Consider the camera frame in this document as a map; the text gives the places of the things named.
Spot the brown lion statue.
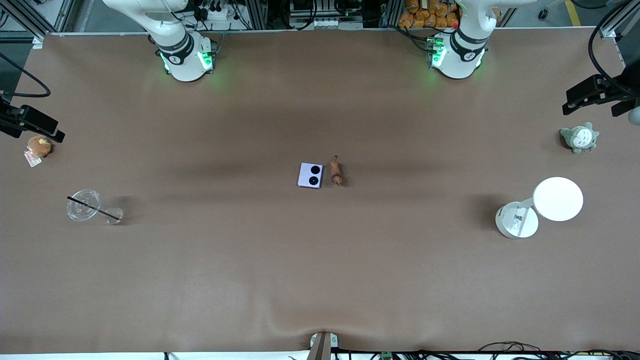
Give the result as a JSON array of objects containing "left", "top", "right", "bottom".
[{"left": 330, "top": 155, "right": 345, "bottom": 187}]

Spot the lavender flip phone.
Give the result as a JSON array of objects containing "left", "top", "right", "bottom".
[{"left": 298, "top": 162, "right": 324, "bottom": 190}]

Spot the brown plush toy with tag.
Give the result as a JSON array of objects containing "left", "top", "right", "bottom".
[{"left": 24, "top": 135, "right": 54, "bottom": 168}]

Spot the grey totoro plush toy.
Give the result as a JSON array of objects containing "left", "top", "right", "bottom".
[{"left": 559, "top": 122, "right": 600, "bottom": 155}]

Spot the clear plastic cup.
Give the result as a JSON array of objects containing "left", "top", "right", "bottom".
[{"left": 66, "top": 188, "right": 124, "bottom": 225}]

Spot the black drinking straw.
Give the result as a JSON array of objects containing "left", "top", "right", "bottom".
[{"left": 67, "top": 196, "right": 121, "bottom": 221}]

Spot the white round desk lamp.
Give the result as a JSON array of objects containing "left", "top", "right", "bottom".
[{"left": 495, "top": 176, "right": 584, "bottom": 240}]

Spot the orange plush toy pile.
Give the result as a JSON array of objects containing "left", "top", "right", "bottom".
[{"left": 398, "top": 0, "right": 460, "bottom": 29}]

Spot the white power strip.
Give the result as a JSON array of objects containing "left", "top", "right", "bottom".
[{"left": 192, "top": 6, "right": 236, "bottom": 22}]

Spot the white socket strip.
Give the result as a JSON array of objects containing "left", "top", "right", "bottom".
[{"left": 291, "top": 18, "right": 341, "bottom": 30}]

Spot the brown table cover mat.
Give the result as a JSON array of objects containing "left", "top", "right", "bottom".
[{"left": 0, "top": 27, "right": 640, "bottom": 354}]

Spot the aluminium frame profile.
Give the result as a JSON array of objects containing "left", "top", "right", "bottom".
[
  {"left": 599, "top": 5, "right": 633, "bottom": 40},
  {"left": 7, "top": 0, "right": 51, "bottom": 48}
]

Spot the black cable bundle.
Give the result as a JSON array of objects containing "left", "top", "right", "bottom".
[{"left": 477, "top": 341, "right": 640, "bottom": 360}]

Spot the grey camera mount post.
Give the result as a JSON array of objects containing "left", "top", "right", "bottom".
[{"left": 310, "top": 331, "right": 339, "bottom": 360}]

